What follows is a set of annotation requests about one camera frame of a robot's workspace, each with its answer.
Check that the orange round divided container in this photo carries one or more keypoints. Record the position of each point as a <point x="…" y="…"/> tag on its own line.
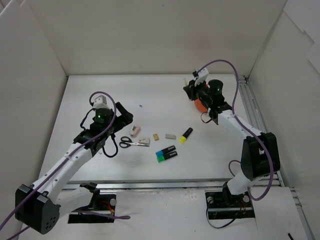
<point x="199" y="106"/>

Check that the grey white eraser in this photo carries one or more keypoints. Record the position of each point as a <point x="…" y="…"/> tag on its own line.
<point x="170" y="136"/>

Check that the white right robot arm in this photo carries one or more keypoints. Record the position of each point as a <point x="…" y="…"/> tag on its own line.
<point x="259" y="156"/>

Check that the pink white mini stapler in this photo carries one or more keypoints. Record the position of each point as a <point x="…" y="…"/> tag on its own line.
<point x="135" y="129"/>

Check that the yellow capped black highlighter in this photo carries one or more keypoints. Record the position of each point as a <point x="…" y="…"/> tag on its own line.
<point x="185" y="135"/>

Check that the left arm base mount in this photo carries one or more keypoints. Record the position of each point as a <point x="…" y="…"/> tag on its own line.
<point x="101" y="203"/>

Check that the blue capped black highlighter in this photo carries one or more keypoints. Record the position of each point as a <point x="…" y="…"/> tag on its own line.
<point x="165" y="151"/>

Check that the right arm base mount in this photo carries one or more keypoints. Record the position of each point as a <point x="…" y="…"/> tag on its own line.
<point x="238" y="207"/>

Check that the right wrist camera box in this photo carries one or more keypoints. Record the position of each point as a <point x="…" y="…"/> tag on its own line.
<point x="200" y="75"/>

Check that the green capped black highlighter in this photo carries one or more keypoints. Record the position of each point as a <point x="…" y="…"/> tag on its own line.
<point x="167" y="156"/>

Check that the white staples box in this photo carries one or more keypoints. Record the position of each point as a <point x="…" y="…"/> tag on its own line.
<point x="144" y="141"/>

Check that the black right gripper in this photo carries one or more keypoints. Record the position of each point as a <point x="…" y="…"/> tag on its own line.
<point x="189" y="91"/>

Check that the black handled scissors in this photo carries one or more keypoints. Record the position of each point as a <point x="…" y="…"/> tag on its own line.
<point x="126" y="142"/>

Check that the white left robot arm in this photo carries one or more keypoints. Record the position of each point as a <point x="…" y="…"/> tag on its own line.
<point x="39" y="205"/>

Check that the tan eraser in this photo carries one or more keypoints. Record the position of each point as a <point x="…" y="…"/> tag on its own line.
<point x="156" y="137"/>

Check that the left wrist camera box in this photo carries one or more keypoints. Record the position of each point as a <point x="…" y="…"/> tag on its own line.
<point x="100" y="102"/>

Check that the aluminium rail frame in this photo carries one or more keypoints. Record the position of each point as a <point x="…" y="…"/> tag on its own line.
<point x="166" y="200"/>

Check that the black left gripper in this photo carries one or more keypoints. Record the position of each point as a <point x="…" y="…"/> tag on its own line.
<point x="123" y="116"/>

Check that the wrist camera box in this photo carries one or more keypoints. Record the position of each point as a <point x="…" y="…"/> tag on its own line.
<point x="200" y="75"/>
<point x="100" y="102"/>

